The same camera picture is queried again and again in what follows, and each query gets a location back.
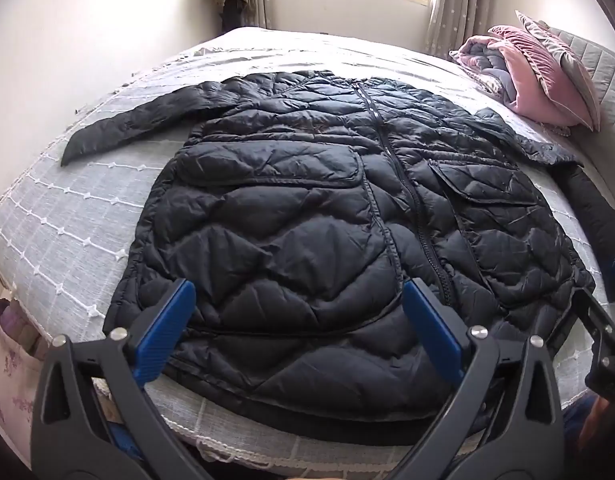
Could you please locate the folded pink grey quilt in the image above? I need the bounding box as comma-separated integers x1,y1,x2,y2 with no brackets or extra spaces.
448,35,525,108

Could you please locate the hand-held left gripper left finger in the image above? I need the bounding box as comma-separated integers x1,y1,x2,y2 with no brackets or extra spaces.
30,279,213,480

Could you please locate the grey pillow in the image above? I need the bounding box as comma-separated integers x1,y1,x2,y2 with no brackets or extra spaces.
515,10,602,133

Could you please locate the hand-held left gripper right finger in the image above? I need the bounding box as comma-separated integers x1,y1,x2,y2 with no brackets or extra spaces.
387,276,566,480

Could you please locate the pink velvet pillow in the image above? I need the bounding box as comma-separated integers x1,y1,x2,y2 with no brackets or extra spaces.
487,25,594,128

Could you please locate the grey quilted headboard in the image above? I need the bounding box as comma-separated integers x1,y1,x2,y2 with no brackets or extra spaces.
547,25,615,161

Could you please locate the floral bed skirt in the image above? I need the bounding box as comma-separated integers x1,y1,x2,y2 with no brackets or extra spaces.
0,295,55,463

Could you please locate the black puffer jacket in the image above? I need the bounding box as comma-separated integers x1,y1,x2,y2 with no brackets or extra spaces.
61,71,595,445

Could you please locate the black folded garment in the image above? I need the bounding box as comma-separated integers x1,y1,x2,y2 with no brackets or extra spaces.
551,160,615,273

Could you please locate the bed with white bedspread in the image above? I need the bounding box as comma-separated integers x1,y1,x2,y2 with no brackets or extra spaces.
0,26,615,466

